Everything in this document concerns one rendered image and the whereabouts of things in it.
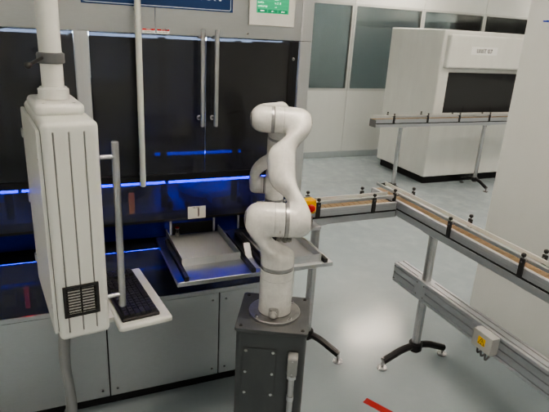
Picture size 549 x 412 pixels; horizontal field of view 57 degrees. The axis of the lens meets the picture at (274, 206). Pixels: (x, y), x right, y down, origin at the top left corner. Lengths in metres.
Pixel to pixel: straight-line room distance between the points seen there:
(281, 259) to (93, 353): 1.21
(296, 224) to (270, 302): 0.31
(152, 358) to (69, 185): 1.26
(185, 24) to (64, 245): 1.03
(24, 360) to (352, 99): 6.38
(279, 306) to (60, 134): 0.92
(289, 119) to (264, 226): 0.42
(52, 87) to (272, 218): 0.84
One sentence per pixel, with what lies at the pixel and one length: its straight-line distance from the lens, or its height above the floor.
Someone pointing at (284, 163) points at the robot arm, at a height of 1.40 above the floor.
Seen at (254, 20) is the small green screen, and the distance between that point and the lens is 2.32.
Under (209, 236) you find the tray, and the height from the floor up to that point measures 0.88.
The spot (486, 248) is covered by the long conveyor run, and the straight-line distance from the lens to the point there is 2.59.
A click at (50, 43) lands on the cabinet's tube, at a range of 1.85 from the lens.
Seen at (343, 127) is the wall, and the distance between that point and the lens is 8.03.
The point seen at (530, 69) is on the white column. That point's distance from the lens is 3.21.
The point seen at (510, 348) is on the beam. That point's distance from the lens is 2.66.
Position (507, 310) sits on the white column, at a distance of 3.44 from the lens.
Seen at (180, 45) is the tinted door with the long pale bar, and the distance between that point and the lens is 2.25.
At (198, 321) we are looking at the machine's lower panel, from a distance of 2.67.
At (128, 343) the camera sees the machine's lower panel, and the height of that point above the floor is 0.37.
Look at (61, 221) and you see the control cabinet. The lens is 1.74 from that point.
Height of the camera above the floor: 1.85
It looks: 19 degrees down
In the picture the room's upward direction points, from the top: 3 degrees clockwise
